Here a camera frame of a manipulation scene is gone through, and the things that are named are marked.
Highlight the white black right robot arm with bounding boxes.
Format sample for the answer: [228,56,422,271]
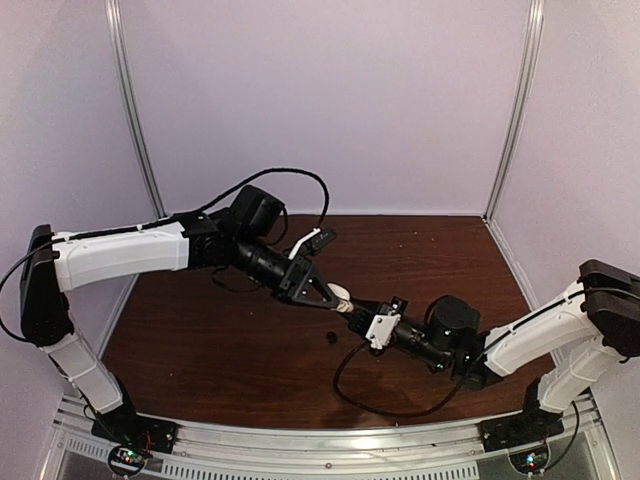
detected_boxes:
[339,259,639,442]

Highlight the aluminium frame post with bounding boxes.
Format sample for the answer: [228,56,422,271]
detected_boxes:
[104,0,166,218]
[483,0,545,224]

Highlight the white earbud charging case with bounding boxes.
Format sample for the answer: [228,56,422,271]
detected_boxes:
[328,283,354,314]

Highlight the circuit board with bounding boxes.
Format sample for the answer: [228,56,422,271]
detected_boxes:
[509,446,550,475]
[107,445,151,476]

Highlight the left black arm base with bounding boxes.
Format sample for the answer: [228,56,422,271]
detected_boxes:
[91,378,178,454]

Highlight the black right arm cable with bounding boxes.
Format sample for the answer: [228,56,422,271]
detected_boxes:
[332,329,494,417]

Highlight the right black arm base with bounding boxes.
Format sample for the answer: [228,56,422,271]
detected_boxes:
[478,379,564,452]

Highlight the left circuit board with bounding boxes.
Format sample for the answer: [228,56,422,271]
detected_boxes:
[107,445,151,476]

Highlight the right circuit board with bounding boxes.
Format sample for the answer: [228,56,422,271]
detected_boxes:
[509,446,550,475]

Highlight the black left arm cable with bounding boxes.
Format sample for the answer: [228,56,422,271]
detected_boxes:
[0,168,331,341]

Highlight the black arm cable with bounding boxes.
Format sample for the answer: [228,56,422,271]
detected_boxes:
[332,329,494,417]
[0,168,331,341]

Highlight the left aluminium frame post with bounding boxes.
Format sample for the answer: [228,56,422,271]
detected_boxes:
[104,0,166,218]

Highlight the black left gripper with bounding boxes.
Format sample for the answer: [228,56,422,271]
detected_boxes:
[232,231,339,309]

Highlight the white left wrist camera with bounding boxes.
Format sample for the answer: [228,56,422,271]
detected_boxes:
[287,227,337,260]

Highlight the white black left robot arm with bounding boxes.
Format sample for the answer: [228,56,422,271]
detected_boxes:
[20,185,351,444]

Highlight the aluminium front rail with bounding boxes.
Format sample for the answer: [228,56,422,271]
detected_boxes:
[36,395,621,479]

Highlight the right aluminium frame post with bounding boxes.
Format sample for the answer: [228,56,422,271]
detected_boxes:
[483,0,545,224]

